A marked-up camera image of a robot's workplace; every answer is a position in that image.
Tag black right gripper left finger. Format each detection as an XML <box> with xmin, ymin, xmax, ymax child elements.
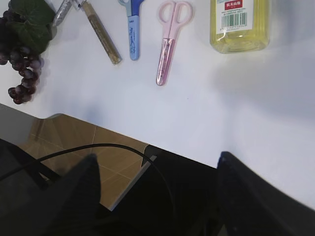
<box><xmin>0</xmin><ymin>154</ymin><xmax>100</xmax><ymax>236</ymax></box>

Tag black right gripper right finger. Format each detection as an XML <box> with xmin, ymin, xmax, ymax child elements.
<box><xmin>217</xmin><ymin>151</ymin><xmax>315</xmax><ymax>236</ymax></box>

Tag yellow tea bottle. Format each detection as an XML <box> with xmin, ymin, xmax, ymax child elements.
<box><xmin>210</xmin><ymin>0</ymin><xmax>270</xmax><ymax>54</ymax></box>

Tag artificial purple grape bunch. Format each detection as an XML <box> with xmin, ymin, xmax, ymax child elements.
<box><xmin>0</xmin><ymin>0</ymin><xmax>55</xmax><ymax>105</ymax></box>

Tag gold glitter pen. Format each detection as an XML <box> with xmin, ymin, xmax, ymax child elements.
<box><xmin>81</xmin><ymin>0</ymin><xmax>122</xmax><ymax>65</ymax></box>

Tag silver glitter pen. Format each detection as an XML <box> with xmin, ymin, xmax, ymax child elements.
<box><xmin>52</xmin><ymin>0</ymin><xmax>72</xmax><ymax>27</ymax></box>

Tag pink sheathed scissors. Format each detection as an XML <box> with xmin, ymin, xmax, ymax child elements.
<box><xmin>156</xmin><ymin>0</ymin><xmax>193</xmax><ymax>86</ymax></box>

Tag blue sheathed scissors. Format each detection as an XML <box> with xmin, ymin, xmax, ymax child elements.
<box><xmin>118</xmin><ymin>0</ymin><xmax>143</xmax><ymax>61</ymax></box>

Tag black cable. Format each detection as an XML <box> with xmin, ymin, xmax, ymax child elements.
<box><xmin>0</xmin><ymin>143</ymin><xmax>174</xmax><ymax>217</ymax></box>

